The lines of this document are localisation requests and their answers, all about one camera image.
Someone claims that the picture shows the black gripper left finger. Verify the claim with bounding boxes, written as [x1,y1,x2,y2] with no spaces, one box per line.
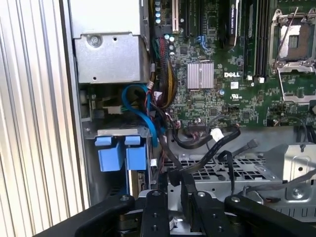
[32,190,171,237]

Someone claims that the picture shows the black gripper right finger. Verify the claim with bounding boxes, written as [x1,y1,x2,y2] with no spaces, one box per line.
[192,191,316,237]

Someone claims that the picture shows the hard disk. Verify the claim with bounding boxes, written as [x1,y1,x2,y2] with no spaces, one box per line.
[94,135,151,197]

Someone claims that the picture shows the silver disk bay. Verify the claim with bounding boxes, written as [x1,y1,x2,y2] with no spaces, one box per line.
[82,124,160,200]

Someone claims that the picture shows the black RAM slot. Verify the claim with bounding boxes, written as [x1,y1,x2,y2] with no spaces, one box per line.
[261,0,270,82]
[254,0,262,79]
[243,0,255,81]

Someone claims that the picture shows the white expansion slot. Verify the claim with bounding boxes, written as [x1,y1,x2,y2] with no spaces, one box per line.
[172,0,180,34]

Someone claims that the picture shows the black expansion slot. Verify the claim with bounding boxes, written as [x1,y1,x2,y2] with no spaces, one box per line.
[183,0,193,39]
[197,0,206,35]

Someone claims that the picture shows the silver perforated drive cage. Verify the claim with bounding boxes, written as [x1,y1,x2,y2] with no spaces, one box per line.
[165,128,316,215]

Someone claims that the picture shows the green Dell motherboard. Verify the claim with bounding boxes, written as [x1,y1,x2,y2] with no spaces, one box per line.
[148,0,316,129]

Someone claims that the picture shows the silver PC case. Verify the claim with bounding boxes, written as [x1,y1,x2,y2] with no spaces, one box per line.
[59,0,316,237]

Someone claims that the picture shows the silver finned heatsink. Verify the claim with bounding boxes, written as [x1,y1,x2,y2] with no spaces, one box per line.
[187,62,215,89]

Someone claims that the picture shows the silver power supply box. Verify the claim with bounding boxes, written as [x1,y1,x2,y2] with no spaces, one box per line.
[69,0,152,84]

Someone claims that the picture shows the blue board data ports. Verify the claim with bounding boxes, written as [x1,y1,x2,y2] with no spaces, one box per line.
[196,36,211,54]

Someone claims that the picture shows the CPU socket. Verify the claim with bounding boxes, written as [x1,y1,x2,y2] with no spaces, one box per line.
[269,8,316,71]

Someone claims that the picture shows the thin metal locking lever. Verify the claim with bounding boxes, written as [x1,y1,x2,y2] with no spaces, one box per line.
[273,6,300,69]

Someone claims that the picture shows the black Nvidia graphics card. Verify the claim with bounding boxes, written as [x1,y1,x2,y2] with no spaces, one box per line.
[218,0,241,51]

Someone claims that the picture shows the grey round cable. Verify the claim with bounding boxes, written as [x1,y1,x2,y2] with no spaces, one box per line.
[243,169,316,196]

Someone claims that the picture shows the thin black disk wire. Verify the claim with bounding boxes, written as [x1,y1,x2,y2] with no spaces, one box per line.
[158,134,185,188]

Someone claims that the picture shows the black looped cable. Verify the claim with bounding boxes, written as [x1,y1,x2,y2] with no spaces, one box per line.
[216,150,237,197]

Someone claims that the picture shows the black cable with plug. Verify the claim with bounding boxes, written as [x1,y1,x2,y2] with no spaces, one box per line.
[232,138,259,158]

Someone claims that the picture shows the blue flat data cable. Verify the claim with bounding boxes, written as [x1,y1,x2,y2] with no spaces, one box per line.
[121,84,159,148]

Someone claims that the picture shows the silver socket cover frame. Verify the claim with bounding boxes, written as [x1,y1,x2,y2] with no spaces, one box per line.
[277,64,316,104]

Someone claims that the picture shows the yellow black wire bundle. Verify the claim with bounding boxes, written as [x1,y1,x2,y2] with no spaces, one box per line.
[152,37,178,110]

